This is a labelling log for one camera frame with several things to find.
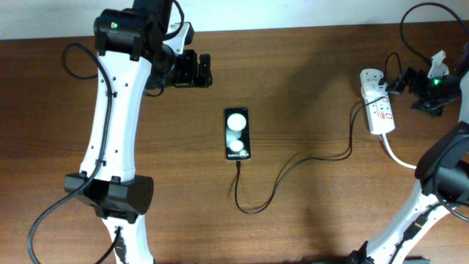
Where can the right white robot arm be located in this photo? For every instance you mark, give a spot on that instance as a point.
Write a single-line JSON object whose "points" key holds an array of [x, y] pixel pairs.
{"points": [[441, 174]]}

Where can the white power strip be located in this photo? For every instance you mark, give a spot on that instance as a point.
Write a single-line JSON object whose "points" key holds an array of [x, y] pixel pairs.
{"points": [[378, 110]]}

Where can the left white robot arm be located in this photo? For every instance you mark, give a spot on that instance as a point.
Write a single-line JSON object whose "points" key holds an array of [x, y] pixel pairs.
{"points": [[136, 52]]}

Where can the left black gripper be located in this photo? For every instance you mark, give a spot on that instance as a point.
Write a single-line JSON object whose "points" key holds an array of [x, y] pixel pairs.
{"points": [[187, 76]]}

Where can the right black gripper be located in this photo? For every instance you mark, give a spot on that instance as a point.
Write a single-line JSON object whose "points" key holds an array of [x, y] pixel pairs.
{"points": [[415, 75]]}

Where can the black Galaxy smartphone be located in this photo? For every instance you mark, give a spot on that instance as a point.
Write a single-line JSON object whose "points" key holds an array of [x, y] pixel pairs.
{"points": [[237, 134]]}

